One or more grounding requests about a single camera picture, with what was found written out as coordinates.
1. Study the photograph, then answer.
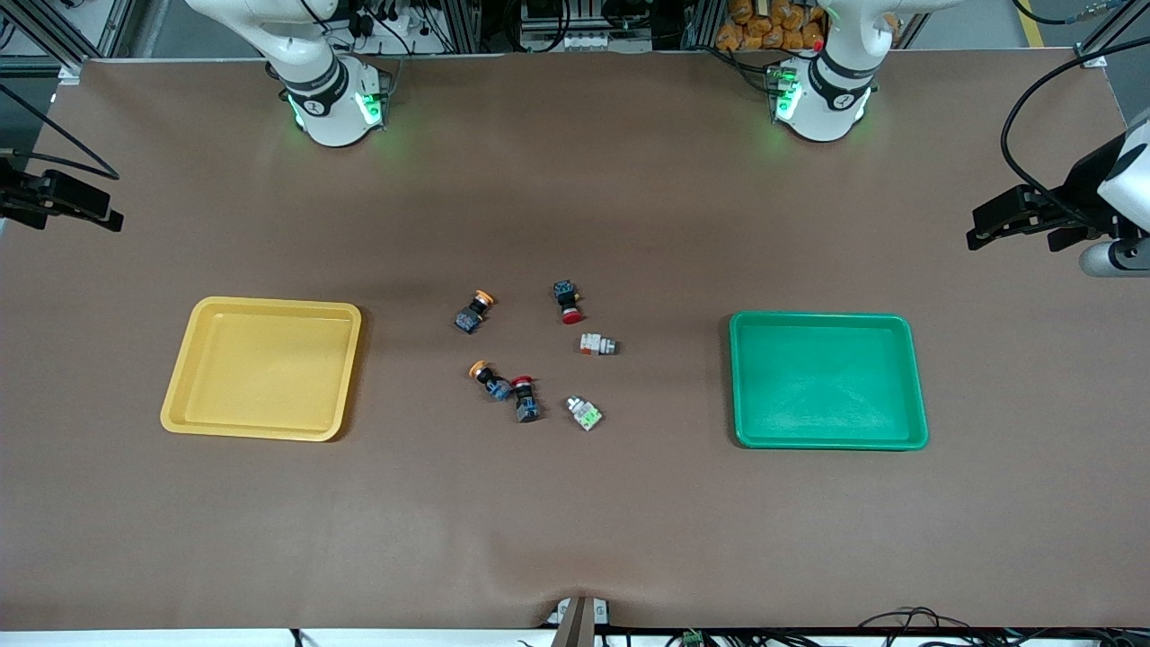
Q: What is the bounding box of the yellow pushbutton blue base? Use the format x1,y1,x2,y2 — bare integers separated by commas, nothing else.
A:
455,289,496,335
468,359,513,403

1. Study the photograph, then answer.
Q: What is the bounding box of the yellow plastic tray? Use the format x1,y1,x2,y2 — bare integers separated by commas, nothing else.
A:
160,296,363,443

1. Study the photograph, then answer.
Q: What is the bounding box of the green plastic tray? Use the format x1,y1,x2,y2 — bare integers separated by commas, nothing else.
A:
728,311,930,451

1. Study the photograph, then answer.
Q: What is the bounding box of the orange objects pile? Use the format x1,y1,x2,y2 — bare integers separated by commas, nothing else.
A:
716,0,826,53

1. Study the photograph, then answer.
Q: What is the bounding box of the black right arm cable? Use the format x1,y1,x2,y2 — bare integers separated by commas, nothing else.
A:
0,81,121,182

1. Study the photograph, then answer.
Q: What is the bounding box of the aluminium frame post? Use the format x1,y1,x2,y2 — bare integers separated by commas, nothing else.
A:
1076,0,1150,69
0,0,95,80

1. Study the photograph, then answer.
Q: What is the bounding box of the black floor cable bundle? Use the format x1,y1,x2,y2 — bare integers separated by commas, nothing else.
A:
856,607,1000,647

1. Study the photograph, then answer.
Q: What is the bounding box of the grey camera stand bracket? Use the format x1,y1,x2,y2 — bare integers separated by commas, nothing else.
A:
548,595,612,647

